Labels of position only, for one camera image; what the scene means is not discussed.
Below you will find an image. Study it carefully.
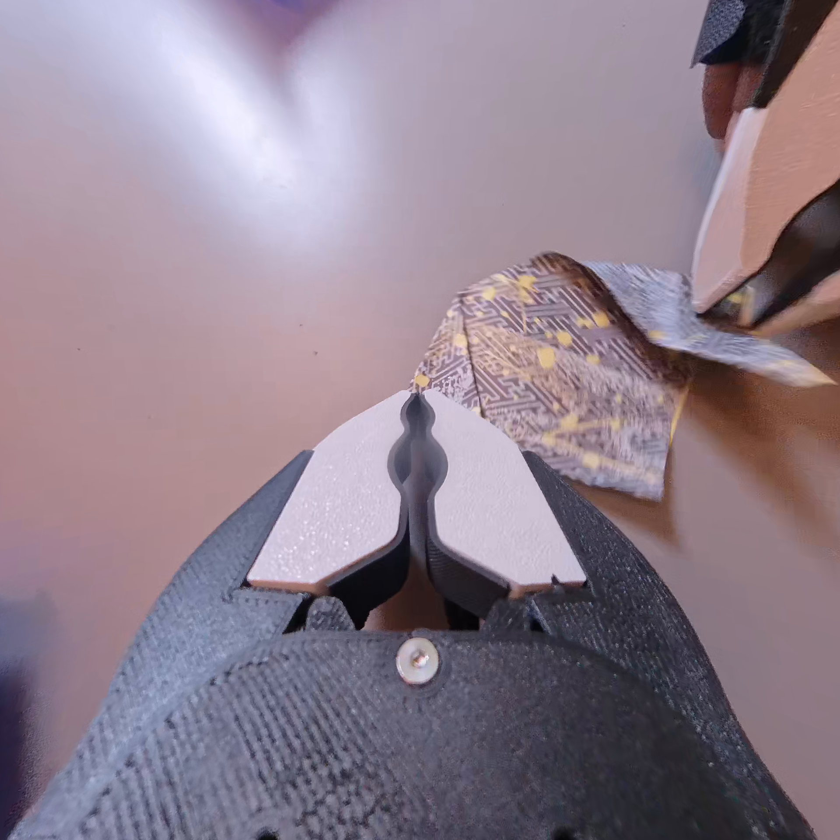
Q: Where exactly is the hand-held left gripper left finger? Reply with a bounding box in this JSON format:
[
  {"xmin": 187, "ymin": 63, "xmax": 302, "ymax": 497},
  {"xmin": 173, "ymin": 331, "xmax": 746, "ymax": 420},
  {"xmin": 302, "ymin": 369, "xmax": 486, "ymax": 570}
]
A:
[{"xmin": 247, "ymin": 392, "xmax": 418, "ymax": 628}]

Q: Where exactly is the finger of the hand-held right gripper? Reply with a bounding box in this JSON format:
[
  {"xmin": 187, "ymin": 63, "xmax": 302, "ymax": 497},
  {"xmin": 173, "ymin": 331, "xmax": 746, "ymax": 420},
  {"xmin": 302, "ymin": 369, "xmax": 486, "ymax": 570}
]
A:
[
  {"xmin": 691, "ymin": 11, "xmax": 840, "ymax": 316},
  {"xmin": 751, "ymin": 269, "xmax": 840, "ymax": 340}
]

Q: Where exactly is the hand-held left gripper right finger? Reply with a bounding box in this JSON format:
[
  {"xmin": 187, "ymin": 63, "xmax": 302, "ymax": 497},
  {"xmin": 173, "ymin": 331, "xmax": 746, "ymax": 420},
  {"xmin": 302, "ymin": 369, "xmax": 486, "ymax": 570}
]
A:
[{"xmin": 420, "ymin": 390, "xmax": 589, "ymax": 628}]

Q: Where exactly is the yellow backed black patterned paper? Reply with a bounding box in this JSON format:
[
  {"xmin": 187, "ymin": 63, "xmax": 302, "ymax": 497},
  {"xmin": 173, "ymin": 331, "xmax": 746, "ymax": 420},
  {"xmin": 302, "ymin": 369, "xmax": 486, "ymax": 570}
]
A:
[{"xmin": 413, "ymin": 251, "xmax": 837, "ymax": 504}]

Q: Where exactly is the person's right hand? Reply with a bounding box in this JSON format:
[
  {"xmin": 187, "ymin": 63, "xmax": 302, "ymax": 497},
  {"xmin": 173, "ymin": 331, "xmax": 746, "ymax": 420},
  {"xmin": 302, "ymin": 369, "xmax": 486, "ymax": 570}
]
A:
[{"xmin": 701, "ymin": 61, "xmax": 767, "ymax": 143}]

